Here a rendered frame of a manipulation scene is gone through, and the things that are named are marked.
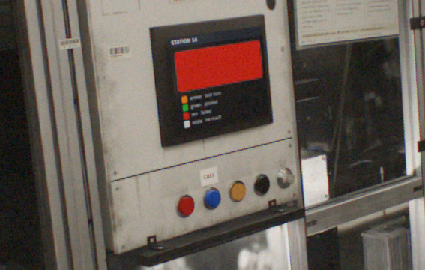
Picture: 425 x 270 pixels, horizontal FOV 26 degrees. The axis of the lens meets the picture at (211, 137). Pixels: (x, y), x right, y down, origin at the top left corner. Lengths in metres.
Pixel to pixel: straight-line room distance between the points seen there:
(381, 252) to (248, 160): 0.70
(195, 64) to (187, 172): 0.19
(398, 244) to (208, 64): 0.90
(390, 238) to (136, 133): 0.94
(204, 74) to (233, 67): 0.07
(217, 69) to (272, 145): 0.21
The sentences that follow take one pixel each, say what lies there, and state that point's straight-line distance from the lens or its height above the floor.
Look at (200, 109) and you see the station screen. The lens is 1.55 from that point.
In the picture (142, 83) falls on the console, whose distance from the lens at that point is 1.50.
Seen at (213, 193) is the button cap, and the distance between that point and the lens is 1.60.
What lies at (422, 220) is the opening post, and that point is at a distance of 2.09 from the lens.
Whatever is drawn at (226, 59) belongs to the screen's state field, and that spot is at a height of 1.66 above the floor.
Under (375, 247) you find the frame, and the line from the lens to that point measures 2.29.
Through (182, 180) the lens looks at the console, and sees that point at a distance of 1.57.
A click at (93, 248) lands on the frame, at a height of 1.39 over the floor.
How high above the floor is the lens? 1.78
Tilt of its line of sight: 9 degrees down
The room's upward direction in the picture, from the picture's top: 5 degrees counter-clockwise
